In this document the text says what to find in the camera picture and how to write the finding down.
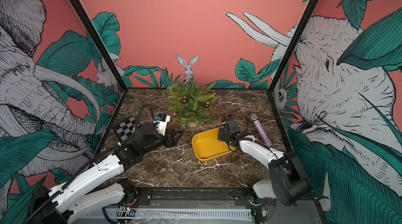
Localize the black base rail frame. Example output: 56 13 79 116
71 187 327 224

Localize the checkerboard calibration board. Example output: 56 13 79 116
113 115 136 142

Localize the white slotted cable duct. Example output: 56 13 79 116
105 208 253 221

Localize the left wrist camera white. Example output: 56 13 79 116
155 114 171 136

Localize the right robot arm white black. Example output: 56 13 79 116
218 114 312 206

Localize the purple glitter toy microphone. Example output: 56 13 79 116
250 114 272 147

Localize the yellow plastic tray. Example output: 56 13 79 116
192 128 236 162

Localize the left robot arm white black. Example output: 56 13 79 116
24 104 183 224

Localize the small green christmas tree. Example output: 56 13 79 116
167 78 219 131

